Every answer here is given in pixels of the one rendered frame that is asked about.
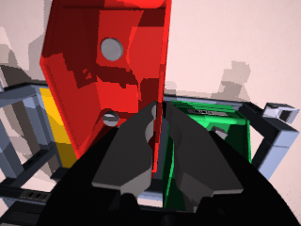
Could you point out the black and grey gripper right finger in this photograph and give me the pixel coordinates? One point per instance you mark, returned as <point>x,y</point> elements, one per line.
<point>207,166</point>

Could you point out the white round disc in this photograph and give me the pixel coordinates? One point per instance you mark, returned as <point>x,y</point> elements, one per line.
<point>112,49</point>

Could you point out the red bin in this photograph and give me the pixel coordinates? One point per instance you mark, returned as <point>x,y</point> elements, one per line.
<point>85,85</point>

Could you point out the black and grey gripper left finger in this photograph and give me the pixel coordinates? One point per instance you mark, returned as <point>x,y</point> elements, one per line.
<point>120,162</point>

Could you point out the black tool case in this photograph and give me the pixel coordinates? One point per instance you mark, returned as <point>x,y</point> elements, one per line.
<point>21,214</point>

